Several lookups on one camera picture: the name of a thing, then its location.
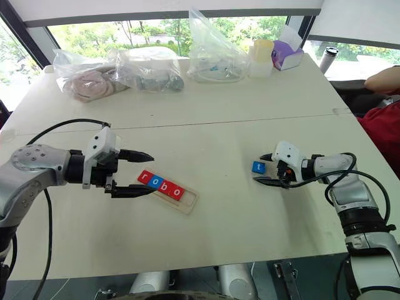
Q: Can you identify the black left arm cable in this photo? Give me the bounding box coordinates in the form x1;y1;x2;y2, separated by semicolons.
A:
26;118;112;300

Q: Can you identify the person in red shirt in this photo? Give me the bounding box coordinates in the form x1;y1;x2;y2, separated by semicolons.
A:
357;101;400;181

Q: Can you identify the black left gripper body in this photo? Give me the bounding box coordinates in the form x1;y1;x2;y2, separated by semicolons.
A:
90;149;121;198

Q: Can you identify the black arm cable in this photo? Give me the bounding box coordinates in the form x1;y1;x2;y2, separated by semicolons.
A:
286;152;395;232
26;118;112;300

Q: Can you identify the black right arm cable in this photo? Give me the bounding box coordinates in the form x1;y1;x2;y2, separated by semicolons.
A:
286;152;395;232

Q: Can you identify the tall clear plastic bag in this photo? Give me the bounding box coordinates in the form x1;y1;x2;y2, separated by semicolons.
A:
186;9;251;84

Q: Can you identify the red letter tile b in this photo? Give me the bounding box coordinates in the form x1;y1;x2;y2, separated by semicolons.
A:
157;180;174;196

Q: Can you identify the metal table bracket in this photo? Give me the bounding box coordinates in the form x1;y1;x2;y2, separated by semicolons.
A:
271;261;298;300

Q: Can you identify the white roller blind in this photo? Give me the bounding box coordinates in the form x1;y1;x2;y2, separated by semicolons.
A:
21;0;323;28
307;0;400;51

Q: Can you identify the purple tissue box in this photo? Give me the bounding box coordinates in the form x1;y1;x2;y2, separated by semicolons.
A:
271;24;304;72

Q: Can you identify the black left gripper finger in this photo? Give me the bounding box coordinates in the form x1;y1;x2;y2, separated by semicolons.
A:
111;184;154;199
119;149;155;164

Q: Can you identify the plastic bag with pink cloth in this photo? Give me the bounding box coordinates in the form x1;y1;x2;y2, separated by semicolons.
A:
52;48;132;103

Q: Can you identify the silver rounded robot part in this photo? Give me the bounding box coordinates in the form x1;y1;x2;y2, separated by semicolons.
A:
217;264;259;300
129;270;171;294

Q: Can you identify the red letter tile r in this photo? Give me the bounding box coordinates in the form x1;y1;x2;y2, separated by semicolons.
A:
137;170;153;186

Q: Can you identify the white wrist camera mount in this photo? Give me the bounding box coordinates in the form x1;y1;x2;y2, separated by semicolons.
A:
271;140;306;171
82;127;121;190

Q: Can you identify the plastic bag with grey items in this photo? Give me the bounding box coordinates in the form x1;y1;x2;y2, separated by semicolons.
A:
107;46;185;94

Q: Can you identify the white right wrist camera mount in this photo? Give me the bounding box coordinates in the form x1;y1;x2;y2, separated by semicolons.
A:
271;140;306;171

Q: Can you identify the wooden letter tray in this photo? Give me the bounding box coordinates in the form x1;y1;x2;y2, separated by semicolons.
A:
136;170;199;216

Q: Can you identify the black chair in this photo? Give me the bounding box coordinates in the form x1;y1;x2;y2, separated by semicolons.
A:
331;79;391;118

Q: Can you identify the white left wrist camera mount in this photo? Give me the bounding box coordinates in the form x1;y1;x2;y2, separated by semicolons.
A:
82;127;121;190

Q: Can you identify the black and silver tumbler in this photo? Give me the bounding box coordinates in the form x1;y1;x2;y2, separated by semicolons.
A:
318;46;338;76

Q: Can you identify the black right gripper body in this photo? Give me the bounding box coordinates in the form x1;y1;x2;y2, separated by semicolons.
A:
274;159;298;189

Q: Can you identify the yellow plastic cup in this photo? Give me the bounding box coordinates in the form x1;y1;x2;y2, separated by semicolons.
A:
252;39;275;63

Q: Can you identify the red letter tile o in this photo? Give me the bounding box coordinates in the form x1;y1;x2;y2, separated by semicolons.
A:
167;185;185;201

